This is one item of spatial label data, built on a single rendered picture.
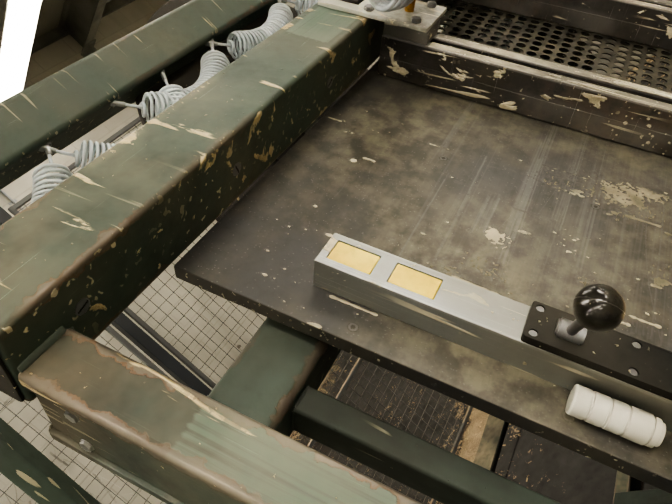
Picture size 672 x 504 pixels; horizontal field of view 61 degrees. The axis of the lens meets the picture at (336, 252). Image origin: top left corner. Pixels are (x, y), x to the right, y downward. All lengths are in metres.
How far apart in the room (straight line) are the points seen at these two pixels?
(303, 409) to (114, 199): 0.28
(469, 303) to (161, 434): 0.31
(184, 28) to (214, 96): 0.68
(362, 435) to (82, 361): 0.27
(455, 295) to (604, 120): 0.47
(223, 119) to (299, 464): 0.41
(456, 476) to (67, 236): 0.42
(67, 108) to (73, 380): 0.73
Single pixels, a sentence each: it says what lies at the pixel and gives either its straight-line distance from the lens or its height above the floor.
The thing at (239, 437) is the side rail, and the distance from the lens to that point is 0.48.
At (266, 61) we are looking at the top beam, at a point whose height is 1.89.
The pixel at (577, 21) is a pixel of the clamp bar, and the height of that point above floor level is 1.56.
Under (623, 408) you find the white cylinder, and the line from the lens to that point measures 0.59.
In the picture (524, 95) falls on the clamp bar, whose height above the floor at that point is 1.59.
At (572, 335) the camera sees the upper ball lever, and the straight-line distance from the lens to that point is 0.58.
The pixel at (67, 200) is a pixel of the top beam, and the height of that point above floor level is 1.90.
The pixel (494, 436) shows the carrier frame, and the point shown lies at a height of 0.78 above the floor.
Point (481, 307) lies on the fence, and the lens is 0.59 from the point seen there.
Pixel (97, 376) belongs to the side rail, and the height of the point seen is 1.77.
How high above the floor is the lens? 1.78
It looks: 10 degrees down
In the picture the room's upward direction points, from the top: 46 degrees counter-clockwise
